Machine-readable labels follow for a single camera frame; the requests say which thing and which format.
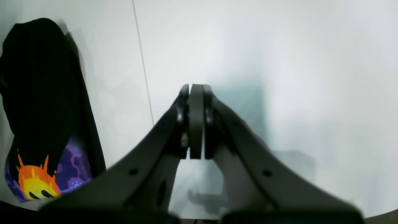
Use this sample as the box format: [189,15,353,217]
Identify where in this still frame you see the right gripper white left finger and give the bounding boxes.
[39,84,189,224]

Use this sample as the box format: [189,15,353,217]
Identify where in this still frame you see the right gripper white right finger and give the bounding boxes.
[197,85,364,224]

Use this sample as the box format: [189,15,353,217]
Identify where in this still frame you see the black T-shirt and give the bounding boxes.
[1,18,106,203]

